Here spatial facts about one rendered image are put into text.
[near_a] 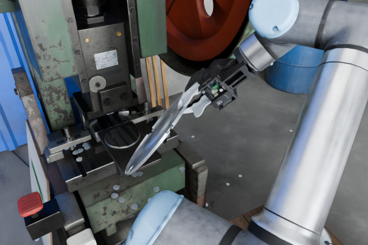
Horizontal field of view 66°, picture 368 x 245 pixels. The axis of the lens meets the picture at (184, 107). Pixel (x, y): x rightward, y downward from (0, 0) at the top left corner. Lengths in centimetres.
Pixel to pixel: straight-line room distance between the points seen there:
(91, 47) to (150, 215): 60
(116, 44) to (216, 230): 67
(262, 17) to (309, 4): 7
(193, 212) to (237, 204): 141
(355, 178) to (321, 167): 185
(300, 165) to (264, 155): 178
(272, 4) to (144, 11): 50
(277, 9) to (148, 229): 37
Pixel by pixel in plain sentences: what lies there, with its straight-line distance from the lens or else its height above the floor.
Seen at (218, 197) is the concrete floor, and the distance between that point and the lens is 185.
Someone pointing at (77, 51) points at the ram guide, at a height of 113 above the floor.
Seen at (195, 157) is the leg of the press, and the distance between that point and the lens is 114.
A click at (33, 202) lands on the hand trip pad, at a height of 76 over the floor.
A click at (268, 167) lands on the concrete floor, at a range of 209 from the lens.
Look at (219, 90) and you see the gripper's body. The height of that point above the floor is 113.
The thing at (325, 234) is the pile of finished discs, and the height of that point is 39.
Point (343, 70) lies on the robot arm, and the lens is 43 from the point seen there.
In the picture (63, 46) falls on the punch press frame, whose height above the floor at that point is 115.
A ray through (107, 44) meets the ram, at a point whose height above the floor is 111.
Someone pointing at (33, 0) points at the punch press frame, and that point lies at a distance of 80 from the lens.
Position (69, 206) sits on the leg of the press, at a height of 64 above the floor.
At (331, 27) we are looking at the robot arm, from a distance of 47.
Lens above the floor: 143
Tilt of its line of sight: 33 degrees down
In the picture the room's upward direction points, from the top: straight up
